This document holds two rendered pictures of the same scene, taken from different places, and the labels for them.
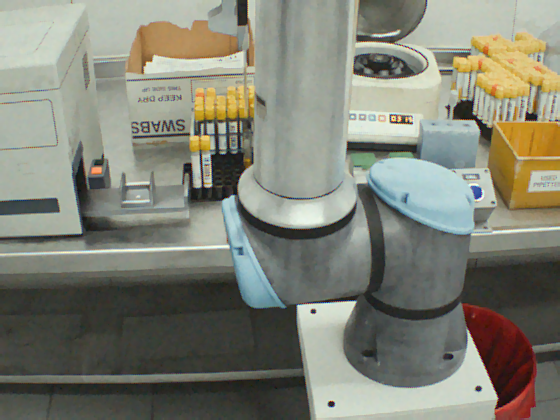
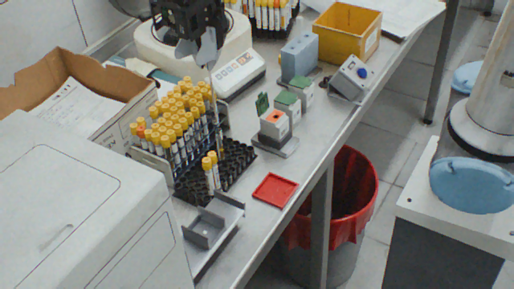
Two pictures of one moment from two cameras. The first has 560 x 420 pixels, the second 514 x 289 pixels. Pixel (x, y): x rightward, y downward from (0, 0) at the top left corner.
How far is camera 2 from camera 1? 0.79 m
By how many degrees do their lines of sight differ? 40
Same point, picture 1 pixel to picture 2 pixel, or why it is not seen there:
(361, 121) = (226, 76)
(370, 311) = not seen: hidden behind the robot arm
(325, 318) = (419, 197)
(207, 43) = (35, 88)
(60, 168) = (179, 261)
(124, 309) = not seen: outside the picture
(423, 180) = not seen: hidden behind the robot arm
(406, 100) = (242, 43)
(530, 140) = (327, 22)
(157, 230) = (233, 242)
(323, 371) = (475, 222)
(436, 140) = (300, 57)
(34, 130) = (157, 250)
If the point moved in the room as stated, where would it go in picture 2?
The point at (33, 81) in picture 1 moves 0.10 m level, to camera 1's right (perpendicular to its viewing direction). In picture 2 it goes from (150, 206) to (203, 158)
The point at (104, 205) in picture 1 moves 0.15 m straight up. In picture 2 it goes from (194, 260) to (180, 201)
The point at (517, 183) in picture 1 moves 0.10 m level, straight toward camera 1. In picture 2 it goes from (361, 52) to (390, 72)
